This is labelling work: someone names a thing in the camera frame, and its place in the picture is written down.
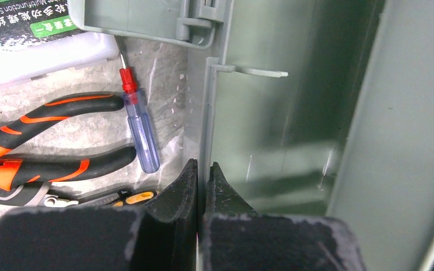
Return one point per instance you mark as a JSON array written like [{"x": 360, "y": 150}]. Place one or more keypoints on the blue red small screwdriver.
[{"x": 139, "y": 120}]

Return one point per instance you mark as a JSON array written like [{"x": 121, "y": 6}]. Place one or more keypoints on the green label screwdriver bit box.
[{"x": 39, "y": 37}]

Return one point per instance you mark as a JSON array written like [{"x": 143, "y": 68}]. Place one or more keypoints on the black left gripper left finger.
[{"x": 158, "y": 235}]

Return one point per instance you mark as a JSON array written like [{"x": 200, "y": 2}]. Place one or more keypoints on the black yellow pliers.
[{"x": 42, "y": 195}]

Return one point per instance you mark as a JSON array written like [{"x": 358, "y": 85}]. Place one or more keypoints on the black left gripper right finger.
[{"x": 236, "y": 237}]

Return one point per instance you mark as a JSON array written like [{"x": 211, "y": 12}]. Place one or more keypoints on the green toolbox latch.
[{"x": 191, "y": 24}]

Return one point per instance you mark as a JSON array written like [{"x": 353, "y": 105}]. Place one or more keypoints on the orange black needle-nose pliers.
[{"x": 78, "y": 137}]

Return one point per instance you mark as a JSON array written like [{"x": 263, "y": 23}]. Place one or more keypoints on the green toolbox base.
[{"x": 325, "y": 108}]

